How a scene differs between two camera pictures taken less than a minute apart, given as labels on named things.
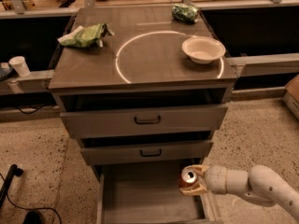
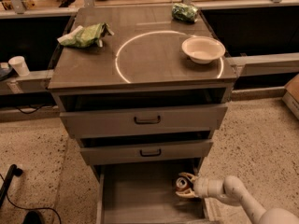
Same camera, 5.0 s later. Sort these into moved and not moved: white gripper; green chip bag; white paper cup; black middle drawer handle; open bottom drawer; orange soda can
Moved: white gripper; orange soda can
Not moved: open bottom drawer; green chip bag; white paper cup; black middle drawer handle
